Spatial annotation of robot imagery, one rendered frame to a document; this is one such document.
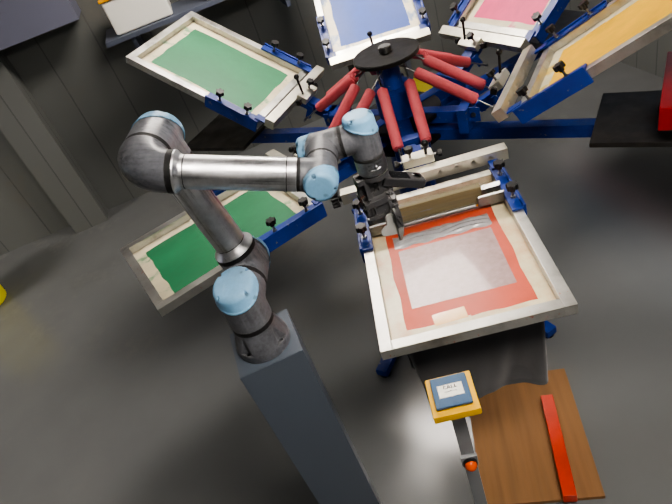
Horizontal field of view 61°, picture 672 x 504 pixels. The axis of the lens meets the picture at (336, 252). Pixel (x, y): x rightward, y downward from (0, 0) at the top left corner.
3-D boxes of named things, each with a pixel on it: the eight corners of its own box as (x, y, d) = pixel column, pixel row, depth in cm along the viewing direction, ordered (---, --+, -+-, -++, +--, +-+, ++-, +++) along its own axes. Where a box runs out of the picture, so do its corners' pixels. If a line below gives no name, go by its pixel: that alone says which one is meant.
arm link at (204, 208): (237, 306, 157) (107, 147, 126) (243, 271, 168) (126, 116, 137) (275, 293, 154) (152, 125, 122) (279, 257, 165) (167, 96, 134)
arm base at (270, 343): (244, 372, 150) (229, 348, 144) (234, 335, 162) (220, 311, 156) (296, 348, 151) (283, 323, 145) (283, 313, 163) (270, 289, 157)
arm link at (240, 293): (226, 339, 147) (204, 302, 139) (233, 302, 158) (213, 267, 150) (270, 329, 145) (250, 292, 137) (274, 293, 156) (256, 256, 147)
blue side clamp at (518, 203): (527, 219, 203) (526, 204, 199) (513, 223, 204) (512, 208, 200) (503, 176, 227) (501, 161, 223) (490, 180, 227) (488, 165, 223)
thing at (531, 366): (552, 384, 198) (544, 298, 172) (426, 413, 204) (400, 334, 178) (549, 377, 201) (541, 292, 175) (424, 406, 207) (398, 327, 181)
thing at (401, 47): (478, 276, 322) (436, 46, 240) (409, 294, 327) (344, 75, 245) (461, 234, 353) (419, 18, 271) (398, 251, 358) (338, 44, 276)
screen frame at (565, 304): (578, 312, 165) (578, 303, 162) (382, 360, 172) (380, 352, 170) (499, 174, 227) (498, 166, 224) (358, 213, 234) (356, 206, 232)
